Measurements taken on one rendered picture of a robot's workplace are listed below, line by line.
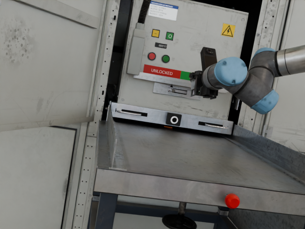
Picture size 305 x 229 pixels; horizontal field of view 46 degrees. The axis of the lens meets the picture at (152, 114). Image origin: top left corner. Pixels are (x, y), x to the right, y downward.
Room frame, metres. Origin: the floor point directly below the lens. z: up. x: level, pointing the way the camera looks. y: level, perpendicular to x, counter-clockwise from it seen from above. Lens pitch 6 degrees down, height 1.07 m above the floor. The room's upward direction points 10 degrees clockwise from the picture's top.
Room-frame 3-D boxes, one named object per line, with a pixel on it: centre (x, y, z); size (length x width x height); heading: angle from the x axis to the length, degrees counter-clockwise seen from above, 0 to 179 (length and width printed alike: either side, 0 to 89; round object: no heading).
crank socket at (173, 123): (1.50, -0.09, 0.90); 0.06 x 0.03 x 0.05; 99
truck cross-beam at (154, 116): (1.53, -0.09, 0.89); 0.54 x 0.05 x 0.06; 99
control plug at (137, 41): (1.42, 0.11, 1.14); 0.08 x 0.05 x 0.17; 9
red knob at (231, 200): (0.79, -0.21, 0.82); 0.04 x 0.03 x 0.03; 9
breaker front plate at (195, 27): (1.52, -0.09, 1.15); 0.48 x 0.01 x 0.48; 99
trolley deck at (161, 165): (1.14, -0.15, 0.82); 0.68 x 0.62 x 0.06; 9
